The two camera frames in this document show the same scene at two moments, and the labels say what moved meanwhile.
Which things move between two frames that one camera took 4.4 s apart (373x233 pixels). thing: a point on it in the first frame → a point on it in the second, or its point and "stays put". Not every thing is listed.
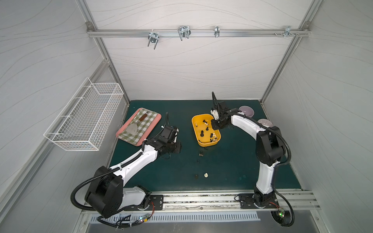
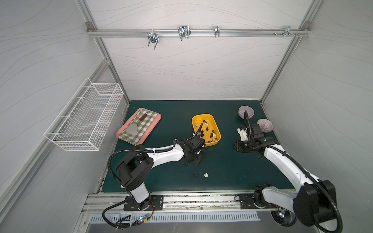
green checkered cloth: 142,125 stays put
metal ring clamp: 216,31 stays put
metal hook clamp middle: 184,31 stays put
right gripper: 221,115 → 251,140
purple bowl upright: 248,110 stays put
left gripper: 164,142 → 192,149
